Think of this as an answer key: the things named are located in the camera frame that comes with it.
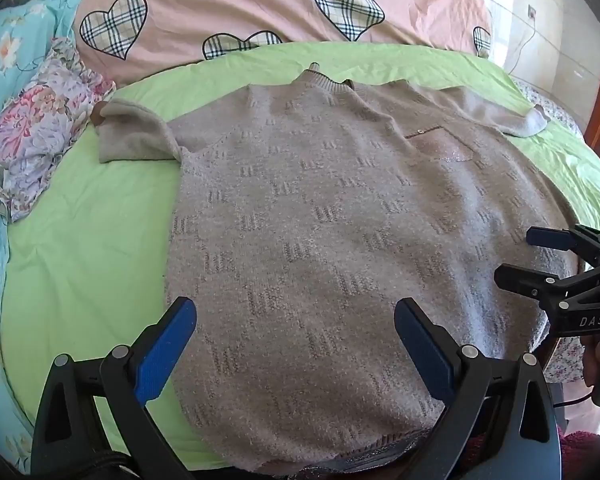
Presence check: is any light blue floral blanket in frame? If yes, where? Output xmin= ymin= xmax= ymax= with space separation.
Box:
xmin=0 ymin=0 xmax=91 ymax=471

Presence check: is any white cable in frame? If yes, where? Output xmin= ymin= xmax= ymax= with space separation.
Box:
xmin=509 ymin=15 xmax=537 ymax=75

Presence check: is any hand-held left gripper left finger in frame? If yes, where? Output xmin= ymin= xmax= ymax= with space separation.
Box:
xmin=32 ymin=296 xmax=198 ymax=480

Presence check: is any white floral bed sheet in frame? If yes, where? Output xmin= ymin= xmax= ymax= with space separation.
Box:
xmin=510 ymin=75 xmax=593 ymax=386

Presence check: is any person's right hand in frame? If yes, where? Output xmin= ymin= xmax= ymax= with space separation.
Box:
xmin=582 ymin=332 xmax=600 ymax=387

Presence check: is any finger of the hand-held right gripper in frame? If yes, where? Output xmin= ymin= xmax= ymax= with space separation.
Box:
xmin=526 ymin=225 xmax=600 ymax=267
xmin=494 ymin=263 xmax=600 ymax=307

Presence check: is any light green bed sheet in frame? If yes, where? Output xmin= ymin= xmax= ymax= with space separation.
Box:
xmin=0 ymin=42 xmax=600 ymax=471

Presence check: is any beige knitted sweater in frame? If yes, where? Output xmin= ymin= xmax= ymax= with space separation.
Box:
xmin=95 ymin=62 xmax=581 ymax=476

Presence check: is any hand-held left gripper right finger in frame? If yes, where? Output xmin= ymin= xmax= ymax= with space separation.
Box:
xmin=394 ymin=297 xmax=563 ymax=480

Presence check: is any floral pillow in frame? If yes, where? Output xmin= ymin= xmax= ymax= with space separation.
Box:
xmin=0 ymin=37 xmax=117 ymax=223

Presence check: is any pink quilt with plaid hearts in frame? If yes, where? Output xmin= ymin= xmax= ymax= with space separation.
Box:
xmin=75 ymin=0 xmax=493 ymax=86

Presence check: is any red knitted garment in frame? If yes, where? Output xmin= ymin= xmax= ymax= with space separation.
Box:
xmin=460 ymin=425 xmax=600 ymax=480

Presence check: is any black cable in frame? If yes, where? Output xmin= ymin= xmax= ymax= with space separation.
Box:
xmin=551 ymin=391 xmax=595 ymax=409

